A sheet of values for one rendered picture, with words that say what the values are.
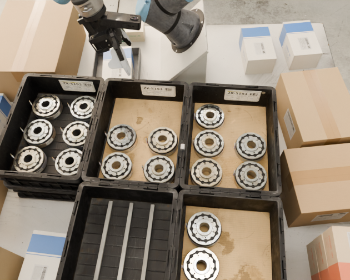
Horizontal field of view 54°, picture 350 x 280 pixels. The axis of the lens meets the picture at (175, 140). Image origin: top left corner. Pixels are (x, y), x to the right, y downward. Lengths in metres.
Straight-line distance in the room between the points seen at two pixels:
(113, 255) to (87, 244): 0.09
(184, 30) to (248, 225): 0.74
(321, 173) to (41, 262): 0.92
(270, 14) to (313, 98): 1.68
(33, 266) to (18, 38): 0.88
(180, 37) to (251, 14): 1.60
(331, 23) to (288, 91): 1.71
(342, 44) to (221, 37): 1.35
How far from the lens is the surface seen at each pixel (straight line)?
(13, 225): 1.38
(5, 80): 1.52
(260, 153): 1.18
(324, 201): 1.16
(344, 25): 3.02
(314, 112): 1.31
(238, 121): 1.26
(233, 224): 1.11
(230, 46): 1.67
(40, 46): 1.51
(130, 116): 1.28
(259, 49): 1.55
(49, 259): 1.19
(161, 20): 1.33
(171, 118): 1.26
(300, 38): 1.64
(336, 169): 1.23
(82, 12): 1.02
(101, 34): 1.06
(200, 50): 1.31
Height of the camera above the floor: 1.89
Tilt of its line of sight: 61 degrees down
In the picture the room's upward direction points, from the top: 4 degrees counter-clockwise
